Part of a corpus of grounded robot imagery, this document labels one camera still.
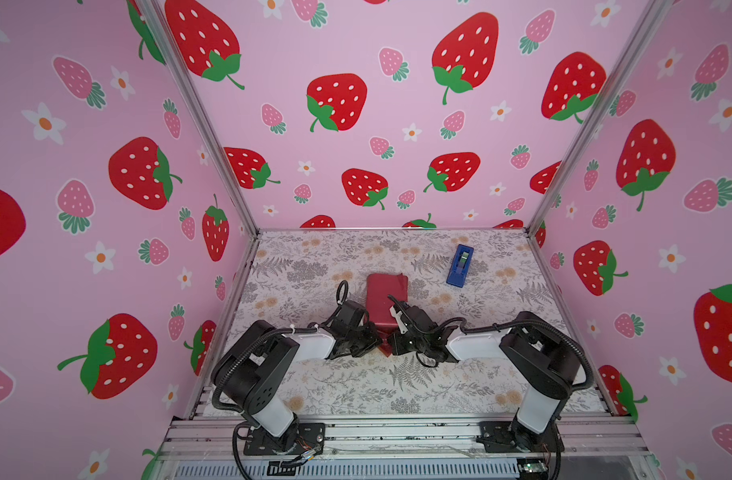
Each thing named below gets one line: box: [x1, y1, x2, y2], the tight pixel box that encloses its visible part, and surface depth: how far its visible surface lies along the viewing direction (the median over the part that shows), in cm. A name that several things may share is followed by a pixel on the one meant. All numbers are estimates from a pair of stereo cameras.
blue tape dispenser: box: [446, 244, 474, 288], surface depth 106 cm
